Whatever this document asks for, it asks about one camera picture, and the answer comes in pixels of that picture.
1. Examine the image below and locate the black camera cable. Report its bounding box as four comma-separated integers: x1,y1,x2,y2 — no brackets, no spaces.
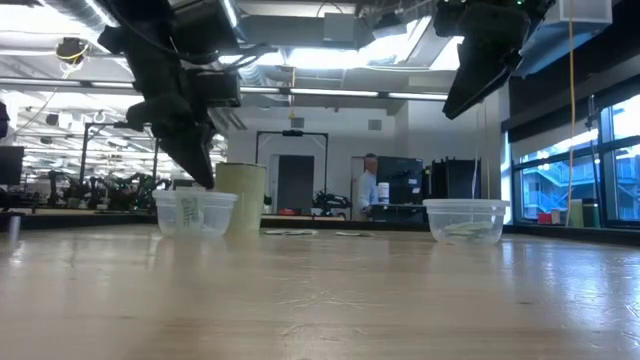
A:
214,42,274,71

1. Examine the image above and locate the black aluminium table frame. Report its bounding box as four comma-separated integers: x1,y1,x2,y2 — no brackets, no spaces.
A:
0,209,640,247

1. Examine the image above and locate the clear plastic bowl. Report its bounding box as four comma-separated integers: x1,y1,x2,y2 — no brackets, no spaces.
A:
422,198,511,246
152,189,239,239

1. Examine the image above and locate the light green cup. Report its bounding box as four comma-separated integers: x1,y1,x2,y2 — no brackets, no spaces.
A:
567,198,585,228

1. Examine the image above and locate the black tripod stand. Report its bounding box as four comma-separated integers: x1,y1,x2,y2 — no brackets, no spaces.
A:
585,94,601,201

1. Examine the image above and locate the silver ventilation duct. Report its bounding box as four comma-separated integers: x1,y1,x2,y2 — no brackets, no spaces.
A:
39,0,116,46

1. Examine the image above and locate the grey ceiling unit box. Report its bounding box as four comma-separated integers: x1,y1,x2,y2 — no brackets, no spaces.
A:
322,12,360,44

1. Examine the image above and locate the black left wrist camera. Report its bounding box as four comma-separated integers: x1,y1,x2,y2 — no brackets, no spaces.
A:
193,69,243,109

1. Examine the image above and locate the linear ceiling light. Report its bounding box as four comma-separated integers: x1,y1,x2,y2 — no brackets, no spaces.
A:
0,76,451,104

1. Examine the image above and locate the black cabinet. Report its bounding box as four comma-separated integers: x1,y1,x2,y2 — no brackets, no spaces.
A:
363,156,425,223

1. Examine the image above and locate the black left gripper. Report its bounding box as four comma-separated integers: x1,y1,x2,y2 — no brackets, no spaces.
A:
124,29,216,190

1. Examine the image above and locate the dark green cup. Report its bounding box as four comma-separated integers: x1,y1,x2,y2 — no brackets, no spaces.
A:
582,197,601,229

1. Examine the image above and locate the person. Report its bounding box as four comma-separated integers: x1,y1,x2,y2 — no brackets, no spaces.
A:
356,152,382,221

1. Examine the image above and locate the hanging yellow cable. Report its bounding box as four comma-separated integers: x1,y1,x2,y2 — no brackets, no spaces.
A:
565,0,577,227

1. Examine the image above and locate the black yellow cord reel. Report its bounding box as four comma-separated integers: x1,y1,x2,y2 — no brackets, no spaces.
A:
54,36,91,66

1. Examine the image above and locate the black monitor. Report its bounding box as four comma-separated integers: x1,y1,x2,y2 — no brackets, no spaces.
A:
0,145,25,186

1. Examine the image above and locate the black rack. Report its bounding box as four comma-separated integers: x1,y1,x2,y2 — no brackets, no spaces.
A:
429,157,483,201

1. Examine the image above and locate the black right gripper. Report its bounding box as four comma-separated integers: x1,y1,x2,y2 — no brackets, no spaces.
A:
433,0,551,120

